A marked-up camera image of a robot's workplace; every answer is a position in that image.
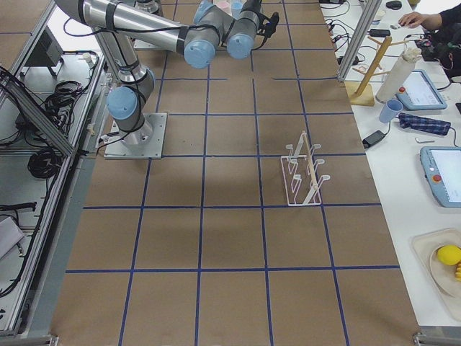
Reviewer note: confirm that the person's hand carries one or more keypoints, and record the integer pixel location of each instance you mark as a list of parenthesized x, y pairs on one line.
[(412, 19)]

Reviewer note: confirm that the blue cup on desk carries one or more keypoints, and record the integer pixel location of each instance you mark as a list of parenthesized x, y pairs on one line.
[(391, 109)]

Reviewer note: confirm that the light blue cup rear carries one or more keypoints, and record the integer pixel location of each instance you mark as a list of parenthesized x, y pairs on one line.
[(236, 7)]

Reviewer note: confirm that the pink plastic cup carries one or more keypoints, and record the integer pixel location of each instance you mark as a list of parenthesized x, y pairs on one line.
[(223, 5)]

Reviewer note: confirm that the blue teach pendant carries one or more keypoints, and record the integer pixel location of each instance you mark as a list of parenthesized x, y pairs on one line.
[(419, 93), (441, 165)]

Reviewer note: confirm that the wooden mug tree stand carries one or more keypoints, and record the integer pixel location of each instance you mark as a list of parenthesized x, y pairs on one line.
[(362, 93)]

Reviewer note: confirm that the plaid blue cloth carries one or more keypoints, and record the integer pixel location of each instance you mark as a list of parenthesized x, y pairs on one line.
[(424, 124)]

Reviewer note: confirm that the black power adapter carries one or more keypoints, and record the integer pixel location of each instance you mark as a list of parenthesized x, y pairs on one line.
[(373, 139)]

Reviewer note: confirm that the yellow lemon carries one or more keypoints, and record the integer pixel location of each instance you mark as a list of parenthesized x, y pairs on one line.
[(449, 254)]

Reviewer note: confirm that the beige tray on desk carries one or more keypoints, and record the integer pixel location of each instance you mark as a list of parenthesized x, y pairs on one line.
[(442, 276)]

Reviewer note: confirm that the aluminium frame post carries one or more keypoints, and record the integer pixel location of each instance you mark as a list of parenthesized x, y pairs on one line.
[(364, 22)]

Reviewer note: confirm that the white wire cup rack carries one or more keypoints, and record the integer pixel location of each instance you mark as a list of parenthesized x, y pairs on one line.
[(299, 171)]

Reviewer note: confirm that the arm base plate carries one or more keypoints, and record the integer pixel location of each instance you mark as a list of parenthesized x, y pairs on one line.
[(145, 143)]

